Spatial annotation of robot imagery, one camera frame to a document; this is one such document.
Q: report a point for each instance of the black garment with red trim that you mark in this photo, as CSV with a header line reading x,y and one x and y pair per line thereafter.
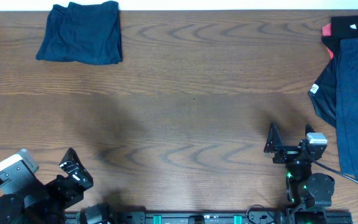
x,y
323,91

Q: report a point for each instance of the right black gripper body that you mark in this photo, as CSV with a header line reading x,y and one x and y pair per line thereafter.
x,y
287,154

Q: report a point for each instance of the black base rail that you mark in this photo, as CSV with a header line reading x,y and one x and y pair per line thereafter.
x,y
197,217

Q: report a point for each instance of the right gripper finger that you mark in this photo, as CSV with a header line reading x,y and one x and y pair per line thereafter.
x,y
274,141
309,129

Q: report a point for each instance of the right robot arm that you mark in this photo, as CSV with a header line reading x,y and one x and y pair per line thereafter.
x,y
309,193

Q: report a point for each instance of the navy blue shorts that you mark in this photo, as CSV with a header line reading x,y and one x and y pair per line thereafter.
x,y
89,34

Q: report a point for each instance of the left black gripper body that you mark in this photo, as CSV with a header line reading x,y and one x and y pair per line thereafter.
x,y
57,192

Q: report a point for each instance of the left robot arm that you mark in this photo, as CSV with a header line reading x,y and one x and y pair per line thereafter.
x,y
13,210

